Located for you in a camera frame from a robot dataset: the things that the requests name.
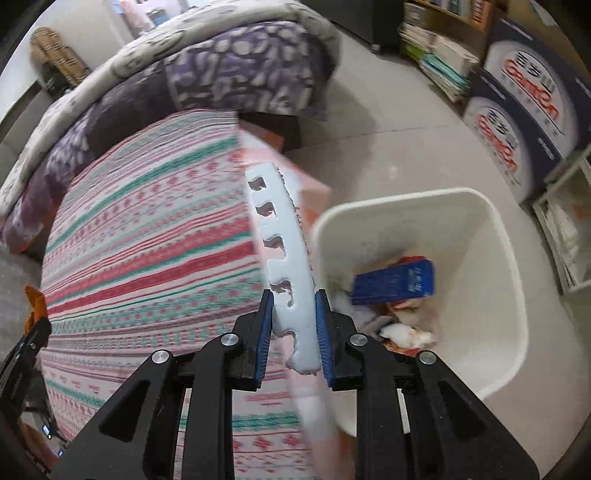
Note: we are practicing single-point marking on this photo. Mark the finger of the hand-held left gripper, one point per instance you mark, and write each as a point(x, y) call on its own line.
point(37, 334)

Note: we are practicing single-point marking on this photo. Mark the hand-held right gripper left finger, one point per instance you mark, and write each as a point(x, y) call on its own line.
point(263, 341)

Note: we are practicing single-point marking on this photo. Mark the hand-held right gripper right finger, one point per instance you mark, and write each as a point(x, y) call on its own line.
point(323, 341)

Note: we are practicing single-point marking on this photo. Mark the orange wrapper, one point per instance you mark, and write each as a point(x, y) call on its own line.
point(36, 302)

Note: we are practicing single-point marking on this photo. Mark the white toothed foam strip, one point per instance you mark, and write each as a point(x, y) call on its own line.
point(291, 277)

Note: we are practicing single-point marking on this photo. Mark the large white paper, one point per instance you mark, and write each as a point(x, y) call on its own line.
point(408, 334)

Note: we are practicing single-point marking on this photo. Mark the blue cardboard box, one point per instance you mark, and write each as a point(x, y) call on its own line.
point(392, 281)

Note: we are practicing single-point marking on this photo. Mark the white plastic bin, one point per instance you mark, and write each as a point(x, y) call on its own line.
point(461, 230)

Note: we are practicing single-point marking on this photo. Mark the striped patterned bed sheet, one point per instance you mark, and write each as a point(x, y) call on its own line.
point(152, 230)

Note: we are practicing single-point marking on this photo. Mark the pink checked sheet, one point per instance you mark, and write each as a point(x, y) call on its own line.
point(304, 180)

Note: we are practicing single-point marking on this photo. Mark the grey bed headboard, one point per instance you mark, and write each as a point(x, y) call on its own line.
point(14, 138)

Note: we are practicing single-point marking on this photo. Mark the white low shelf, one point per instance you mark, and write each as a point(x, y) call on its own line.
point(568, 221)

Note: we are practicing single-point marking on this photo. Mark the plaid bag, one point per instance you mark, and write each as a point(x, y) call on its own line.
point(57, 55)

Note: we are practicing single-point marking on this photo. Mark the purple patterned quilt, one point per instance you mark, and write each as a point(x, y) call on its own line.
point(231, 60)

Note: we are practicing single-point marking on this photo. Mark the stack of books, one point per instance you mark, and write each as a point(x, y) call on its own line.
point(438, 64)

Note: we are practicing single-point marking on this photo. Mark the black cabinet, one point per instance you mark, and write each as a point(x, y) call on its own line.
point(364, 23)

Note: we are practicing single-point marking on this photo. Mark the wooden bookshelf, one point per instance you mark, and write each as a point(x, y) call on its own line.
point(457, 11)

